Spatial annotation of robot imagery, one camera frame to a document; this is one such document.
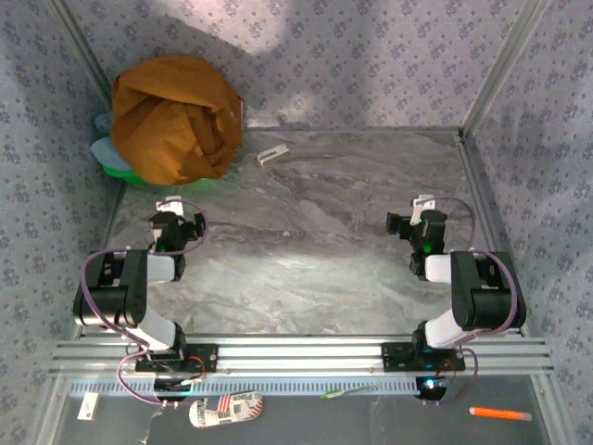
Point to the brown trousers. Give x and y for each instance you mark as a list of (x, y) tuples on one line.
[(162, 120)]

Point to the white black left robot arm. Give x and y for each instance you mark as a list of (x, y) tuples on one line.
[(116, 296)]

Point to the green plastic basin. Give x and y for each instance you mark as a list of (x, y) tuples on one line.
[(121, 174)]

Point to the small white plastic block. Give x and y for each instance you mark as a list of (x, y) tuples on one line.
[(273, 154)]

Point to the light blue garment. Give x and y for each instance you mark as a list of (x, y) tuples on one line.
[(104, 153)]

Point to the black round controller board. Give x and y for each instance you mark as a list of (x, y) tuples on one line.
[(169, 388), (431, 387)]

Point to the green pen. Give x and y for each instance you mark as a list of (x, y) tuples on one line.
[(338, 393)]

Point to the small white label piece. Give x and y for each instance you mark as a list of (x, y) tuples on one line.
[(88, 406)]

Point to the orange marker pen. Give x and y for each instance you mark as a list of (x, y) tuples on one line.
[(500, 413)]

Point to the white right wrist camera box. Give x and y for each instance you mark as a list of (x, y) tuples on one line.
[(420, 208)]

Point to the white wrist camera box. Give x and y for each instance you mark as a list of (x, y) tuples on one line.
[(420, 208), (169, 205)]

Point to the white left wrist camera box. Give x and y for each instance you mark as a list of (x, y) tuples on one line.
[(169, 205)]

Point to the aluminium frame bar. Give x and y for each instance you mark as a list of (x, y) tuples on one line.
[(546, 408), (477, 181), (111, 222), (51, 412)]

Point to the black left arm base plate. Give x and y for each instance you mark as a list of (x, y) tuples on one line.
[(208, 354)]

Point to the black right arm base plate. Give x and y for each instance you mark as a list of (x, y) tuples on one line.
[(394, 357)]

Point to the aluminium mounting rail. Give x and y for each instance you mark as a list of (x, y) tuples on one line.
[(301, 357)]

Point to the aluminium frame post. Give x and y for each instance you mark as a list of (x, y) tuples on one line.
[(85, 55), (503, 65)]

